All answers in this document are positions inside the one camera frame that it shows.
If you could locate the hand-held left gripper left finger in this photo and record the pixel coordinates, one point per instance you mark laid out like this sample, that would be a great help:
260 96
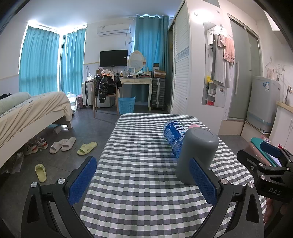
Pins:
82 177

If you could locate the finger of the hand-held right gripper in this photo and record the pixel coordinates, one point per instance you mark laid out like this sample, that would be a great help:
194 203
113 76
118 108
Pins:
251 160
271 148

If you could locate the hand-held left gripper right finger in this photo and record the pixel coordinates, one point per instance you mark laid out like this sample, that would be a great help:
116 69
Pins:
202 180

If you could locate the grey cup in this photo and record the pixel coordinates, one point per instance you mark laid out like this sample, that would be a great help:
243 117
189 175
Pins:
196 151

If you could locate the person's right hand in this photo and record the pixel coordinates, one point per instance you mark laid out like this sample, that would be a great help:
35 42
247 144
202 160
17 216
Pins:
270 210

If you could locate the teal and pink cloth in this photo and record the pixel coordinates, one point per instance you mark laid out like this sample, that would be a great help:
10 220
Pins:
258 148

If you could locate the white cabinet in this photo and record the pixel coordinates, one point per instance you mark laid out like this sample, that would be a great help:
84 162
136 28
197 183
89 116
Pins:
282 123

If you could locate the green slipper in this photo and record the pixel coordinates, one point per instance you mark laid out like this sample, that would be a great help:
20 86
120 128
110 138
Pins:
40 172
87 148

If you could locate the white slipper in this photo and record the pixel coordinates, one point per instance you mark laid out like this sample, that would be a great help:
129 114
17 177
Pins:
55 147
68 144

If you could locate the white washing machine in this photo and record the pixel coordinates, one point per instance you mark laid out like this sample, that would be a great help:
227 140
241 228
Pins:
263 105

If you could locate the white sneaker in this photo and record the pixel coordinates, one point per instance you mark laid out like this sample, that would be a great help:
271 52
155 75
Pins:
42 143
31 148

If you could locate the pink lid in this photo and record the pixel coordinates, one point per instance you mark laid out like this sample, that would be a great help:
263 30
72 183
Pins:
194 126

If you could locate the blue water bottle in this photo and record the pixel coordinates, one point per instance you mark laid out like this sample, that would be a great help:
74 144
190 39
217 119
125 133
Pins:
172 133

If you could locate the grey checkered tablecloth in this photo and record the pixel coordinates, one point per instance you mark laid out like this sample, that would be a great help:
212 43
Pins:
137 160

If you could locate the crumpled plastic bag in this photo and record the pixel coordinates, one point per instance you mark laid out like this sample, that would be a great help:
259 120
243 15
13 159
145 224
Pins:
14 162

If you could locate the pink gift bag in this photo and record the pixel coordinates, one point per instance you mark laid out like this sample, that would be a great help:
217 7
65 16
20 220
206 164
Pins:
79 103

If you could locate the clear water jug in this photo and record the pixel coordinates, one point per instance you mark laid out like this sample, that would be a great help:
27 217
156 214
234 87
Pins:
72 101

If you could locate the frosted glass door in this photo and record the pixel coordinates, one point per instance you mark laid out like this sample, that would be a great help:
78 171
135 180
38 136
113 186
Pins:
242 75

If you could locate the bed with beige sheet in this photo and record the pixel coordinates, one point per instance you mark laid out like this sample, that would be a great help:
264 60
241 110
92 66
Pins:
29 119

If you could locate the white suitcase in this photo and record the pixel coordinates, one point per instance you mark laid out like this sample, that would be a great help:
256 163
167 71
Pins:
87 95

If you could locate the wooden chair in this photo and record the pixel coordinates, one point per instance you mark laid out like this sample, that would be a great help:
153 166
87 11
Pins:
115 100

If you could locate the blue laundry basket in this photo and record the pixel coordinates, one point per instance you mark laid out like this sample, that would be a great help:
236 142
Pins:
126 105

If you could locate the black jacket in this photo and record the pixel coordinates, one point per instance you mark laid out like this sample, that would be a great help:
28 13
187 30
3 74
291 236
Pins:
104 85

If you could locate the silver suitcase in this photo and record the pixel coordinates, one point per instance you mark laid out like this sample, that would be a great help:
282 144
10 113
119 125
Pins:
158 93

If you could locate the grey towel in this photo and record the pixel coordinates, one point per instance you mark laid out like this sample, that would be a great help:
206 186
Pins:
217 61

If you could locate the pale green pillow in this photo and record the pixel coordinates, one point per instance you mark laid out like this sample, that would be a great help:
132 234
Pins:
13 101

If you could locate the pink towel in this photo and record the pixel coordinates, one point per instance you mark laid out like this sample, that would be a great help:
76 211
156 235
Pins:
229 51

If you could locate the white dressing table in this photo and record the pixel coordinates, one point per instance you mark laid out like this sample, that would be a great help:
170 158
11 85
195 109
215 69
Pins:
135 81

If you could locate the white wardrobe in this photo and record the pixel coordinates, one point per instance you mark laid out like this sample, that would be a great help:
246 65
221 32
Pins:
183 68

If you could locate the cardboard box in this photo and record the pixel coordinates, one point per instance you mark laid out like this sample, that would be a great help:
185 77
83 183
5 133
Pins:
159 73

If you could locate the narrow teal curtain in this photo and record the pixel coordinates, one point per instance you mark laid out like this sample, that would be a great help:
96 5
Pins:
72 61

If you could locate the black television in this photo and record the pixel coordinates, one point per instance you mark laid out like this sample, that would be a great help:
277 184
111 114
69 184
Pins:
113 58

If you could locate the wide teal curtain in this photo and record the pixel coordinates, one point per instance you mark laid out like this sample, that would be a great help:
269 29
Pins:
39 59

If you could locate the oval white mirror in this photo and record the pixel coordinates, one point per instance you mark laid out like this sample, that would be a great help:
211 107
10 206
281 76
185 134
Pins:
136 60

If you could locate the tall teal curtain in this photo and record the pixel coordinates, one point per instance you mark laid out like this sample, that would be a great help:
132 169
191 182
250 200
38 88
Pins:
151 43

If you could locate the white air conditioner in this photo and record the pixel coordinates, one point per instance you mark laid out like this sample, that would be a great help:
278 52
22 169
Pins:
113 29

